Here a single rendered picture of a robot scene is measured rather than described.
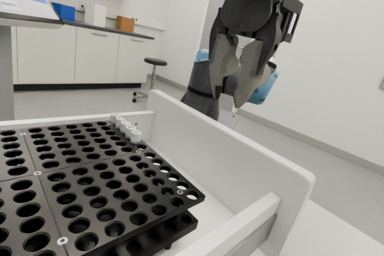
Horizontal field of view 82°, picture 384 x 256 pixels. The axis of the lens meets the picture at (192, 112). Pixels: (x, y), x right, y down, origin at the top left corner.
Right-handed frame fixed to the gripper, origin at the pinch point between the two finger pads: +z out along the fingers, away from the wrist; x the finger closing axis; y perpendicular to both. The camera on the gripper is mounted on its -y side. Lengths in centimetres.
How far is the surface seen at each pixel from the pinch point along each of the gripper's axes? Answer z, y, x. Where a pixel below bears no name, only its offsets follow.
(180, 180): 6.5, -11.8, -5.7
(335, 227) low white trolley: 20.5, 20.4, -17.2
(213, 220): 12.9, -6.4, -7.4
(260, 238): 11.1, -5.6, -12.7
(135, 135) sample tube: 5.5, -12.2, 2.3
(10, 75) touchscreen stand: 24, -13, 99
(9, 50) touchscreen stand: 14, -12, 99
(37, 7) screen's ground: -5, -3, 99
